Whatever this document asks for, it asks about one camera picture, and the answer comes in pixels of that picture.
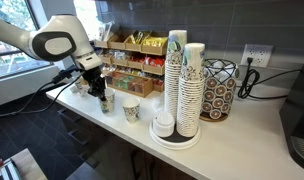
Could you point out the white wall outlet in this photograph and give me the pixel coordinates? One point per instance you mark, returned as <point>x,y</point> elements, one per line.
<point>257,55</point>

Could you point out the short printed paper cup stack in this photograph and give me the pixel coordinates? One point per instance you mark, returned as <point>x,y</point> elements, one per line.
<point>190,93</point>

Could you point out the white wrapped stirrer bundle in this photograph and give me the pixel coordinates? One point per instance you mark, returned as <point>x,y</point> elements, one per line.
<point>105,31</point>

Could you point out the light wooden tabletop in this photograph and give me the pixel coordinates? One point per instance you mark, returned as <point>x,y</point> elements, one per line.
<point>28,166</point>

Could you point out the metal frame with red clamp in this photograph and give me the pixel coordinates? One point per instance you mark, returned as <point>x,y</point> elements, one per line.
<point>2,168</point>

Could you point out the bright yellow sweetener packets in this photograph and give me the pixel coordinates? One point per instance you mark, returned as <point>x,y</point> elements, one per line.
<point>154,41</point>

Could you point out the wooden organizer bin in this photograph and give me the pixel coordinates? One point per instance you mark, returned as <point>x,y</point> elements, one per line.
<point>153,70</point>
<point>105,59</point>
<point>135,65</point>
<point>100,44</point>
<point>118,62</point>
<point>153,50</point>
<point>118,45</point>
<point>133,47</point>

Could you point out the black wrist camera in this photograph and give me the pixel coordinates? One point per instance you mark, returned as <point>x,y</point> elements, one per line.
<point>93,90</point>

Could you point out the white cup lid stack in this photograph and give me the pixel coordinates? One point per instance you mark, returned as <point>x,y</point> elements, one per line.
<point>163,125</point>

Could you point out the glass window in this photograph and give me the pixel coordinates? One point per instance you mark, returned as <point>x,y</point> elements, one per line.
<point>12,50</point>

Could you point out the yellow stick packets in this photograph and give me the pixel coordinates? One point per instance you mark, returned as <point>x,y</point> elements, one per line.
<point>138,37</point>

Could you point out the tall printed paper cup stack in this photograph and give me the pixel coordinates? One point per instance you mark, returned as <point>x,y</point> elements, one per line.
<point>173,73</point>

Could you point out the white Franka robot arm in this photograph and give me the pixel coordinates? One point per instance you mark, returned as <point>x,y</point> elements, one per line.
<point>58,31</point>

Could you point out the wooden tea box clear lid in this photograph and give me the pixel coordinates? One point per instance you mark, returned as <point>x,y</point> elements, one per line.
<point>130,85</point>

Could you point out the low wooden packet box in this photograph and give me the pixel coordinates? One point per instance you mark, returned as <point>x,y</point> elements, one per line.
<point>79,87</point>

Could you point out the red packets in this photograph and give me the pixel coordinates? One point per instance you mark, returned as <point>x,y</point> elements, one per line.
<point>155,61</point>

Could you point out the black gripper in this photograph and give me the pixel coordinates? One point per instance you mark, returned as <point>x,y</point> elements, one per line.
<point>93,76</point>

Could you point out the dark lower cabinet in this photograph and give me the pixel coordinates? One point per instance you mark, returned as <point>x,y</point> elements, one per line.
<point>118,153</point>

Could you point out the black coffee machine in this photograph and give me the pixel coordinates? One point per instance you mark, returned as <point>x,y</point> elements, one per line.
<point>297,113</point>

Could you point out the white round cup tray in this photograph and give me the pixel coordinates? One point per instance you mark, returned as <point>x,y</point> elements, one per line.
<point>173,141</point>

